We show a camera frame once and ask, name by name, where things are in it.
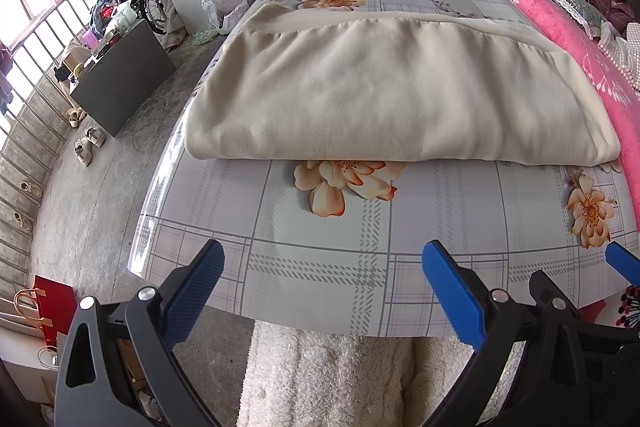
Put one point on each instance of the white crochet cloth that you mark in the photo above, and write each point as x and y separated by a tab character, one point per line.
625	52

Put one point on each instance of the beige shoe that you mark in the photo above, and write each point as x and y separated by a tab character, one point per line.
77	117

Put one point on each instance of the floral checked table cover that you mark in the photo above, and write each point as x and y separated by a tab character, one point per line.
320	247

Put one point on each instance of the dark grey cabinet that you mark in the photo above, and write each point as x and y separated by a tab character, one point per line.
125	77

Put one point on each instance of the purple hanging coat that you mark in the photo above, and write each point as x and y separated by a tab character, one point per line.
5	77

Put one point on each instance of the white shoe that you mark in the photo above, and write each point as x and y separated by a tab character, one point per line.
95	137
84	153

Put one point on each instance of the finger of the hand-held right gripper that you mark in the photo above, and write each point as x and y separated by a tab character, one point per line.
545	284
622	259

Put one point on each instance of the metal railing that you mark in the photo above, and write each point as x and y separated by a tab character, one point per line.
30	107

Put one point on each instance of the red gift bag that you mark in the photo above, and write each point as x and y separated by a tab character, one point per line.
57	307

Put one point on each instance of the wheelchair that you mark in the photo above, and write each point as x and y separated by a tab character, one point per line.
150	7

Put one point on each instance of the cardboard box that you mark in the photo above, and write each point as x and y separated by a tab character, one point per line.
132	359

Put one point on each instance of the pink floral quilt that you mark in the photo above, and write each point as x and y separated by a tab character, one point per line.
550	22

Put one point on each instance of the white plastic bag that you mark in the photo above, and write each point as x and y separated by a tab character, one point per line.
227	12

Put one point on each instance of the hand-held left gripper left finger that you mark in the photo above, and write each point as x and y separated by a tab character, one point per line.
192	292

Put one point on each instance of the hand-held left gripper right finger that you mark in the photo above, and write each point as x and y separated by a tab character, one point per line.
452	292

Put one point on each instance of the cream zip jacket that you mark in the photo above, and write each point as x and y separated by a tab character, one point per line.
375	97

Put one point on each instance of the white fleece robe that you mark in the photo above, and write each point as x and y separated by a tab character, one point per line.
325	377

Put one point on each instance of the red flower print cloth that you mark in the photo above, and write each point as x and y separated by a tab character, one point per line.
629	307

